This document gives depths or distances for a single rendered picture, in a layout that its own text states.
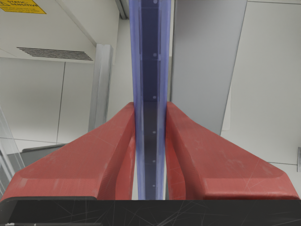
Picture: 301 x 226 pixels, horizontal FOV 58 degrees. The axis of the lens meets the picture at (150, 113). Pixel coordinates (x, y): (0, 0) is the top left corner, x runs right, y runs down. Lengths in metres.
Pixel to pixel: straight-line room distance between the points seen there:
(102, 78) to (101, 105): 0.07
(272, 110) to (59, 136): 0.81
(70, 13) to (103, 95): 0.23
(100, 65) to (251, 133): 0.61
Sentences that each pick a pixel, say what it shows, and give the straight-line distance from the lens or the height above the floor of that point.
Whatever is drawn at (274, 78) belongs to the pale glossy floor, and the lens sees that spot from 1.12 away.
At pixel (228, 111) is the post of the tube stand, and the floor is 0.81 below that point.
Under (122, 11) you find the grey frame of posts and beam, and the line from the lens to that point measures 1.06.
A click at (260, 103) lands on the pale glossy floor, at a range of 1.09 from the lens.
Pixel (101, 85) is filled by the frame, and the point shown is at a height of 0.32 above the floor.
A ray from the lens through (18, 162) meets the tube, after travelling 0.17.
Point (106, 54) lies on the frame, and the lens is 0.75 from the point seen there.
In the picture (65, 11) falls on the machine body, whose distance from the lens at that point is 0.60.
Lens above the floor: 1.03
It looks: 85 degrees down
